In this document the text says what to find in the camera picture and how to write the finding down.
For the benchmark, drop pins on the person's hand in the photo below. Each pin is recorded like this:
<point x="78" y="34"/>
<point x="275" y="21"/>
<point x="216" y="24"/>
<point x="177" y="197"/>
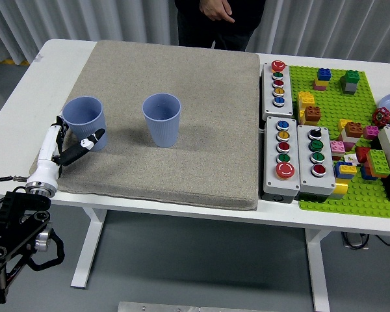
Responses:
<point x="216" y="8"/>

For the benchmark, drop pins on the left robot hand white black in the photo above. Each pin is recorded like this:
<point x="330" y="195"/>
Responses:
<point x="47" y="169"/>

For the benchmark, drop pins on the blue ribbed plastic cup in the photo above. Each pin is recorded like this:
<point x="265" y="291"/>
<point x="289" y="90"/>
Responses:
<point x="84" y="126"/>
<point x="164" y="130"/>

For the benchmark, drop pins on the person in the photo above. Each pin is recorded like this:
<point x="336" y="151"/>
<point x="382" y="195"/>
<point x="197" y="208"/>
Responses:
<point x="195" y="29"/>

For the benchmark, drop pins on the white table leg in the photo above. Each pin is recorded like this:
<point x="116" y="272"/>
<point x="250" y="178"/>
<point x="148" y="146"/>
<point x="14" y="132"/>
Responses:
<point x="84" y="260"/>
<point x="318" y="276"/>

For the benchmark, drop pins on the grey five-button control box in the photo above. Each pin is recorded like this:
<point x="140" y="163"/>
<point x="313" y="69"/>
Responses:
<point x="268" y="104"/>

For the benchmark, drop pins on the blue yellow pink brick stack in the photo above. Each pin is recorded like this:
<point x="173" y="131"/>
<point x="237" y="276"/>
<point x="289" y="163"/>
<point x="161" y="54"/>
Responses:
<point x="323" y="75"/>

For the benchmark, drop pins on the white pleated curtain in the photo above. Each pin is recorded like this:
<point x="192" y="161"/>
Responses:
<point x="344" y="26"/>

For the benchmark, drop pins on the grey-brown cushion mat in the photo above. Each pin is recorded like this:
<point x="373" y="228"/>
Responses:
<point x="182" y="146"/>

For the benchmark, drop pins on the green building baseplate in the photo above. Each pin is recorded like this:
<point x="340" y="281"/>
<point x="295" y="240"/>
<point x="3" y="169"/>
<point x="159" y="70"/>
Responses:
<point x="331" y="97"/>

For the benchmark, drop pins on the green grey brick stack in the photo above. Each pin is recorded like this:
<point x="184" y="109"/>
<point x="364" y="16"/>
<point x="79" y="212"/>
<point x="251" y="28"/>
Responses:
<point x="350" y="81"/>

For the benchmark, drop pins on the brown white yellow brick stack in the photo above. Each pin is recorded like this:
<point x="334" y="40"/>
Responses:
<point x="352" y="128"/>

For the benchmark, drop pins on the grey box large red stop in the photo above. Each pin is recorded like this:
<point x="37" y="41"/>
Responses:
<point x="270" y="182"/>

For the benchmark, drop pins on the red valve wheel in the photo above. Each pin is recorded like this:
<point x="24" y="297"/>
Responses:
<point x="381" y="117"/>

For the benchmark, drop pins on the magenta brick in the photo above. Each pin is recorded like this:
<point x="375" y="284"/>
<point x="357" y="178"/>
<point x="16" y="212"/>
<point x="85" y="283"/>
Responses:
<point x="371" y="132"/>

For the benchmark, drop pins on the red brick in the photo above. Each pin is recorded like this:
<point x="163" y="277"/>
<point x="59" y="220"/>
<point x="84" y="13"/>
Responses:
<point x="362" y="154"/>

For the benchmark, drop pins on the yellow cylinder brick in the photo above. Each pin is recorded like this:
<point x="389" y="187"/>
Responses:
<point x="339" y="188"/>

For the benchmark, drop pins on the green orange blue brick stack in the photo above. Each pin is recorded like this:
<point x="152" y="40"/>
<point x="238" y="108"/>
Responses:
<point x="377" y="159"/>

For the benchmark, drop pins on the grey box black selector switch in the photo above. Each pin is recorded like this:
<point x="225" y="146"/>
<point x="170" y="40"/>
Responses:
<point x="307" y="182"/>

